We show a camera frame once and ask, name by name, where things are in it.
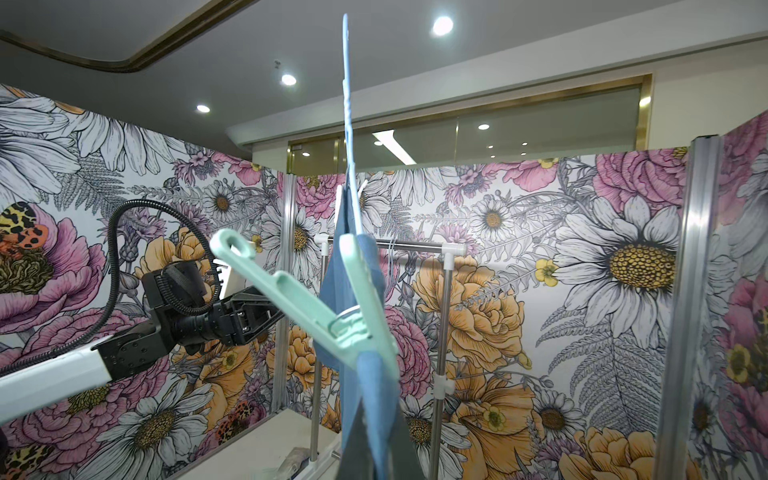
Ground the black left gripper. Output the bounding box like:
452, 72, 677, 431
209, 286, 285, 346

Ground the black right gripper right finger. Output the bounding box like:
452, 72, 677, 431
389, 411, 425, 480

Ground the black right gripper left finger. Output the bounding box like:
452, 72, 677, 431
335, 403, 375, 480

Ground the light blue t-shirt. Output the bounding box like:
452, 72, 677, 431
315, 175, 400, 479

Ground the teal plastic clothespin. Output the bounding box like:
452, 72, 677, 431
210, 229, 400, 381

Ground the blue hanger of light shirt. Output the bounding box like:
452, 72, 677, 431
342, 13, 363, 234

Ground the white plastic clothespin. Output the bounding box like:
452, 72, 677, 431
357, 178, 369, 196

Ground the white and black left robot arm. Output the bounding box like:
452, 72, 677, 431
1, 199, 284, 423

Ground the metal clothes rack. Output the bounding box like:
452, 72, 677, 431
310, 234, 467, 479

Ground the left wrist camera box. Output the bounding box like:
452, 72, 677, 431
215, 260, 247, 300

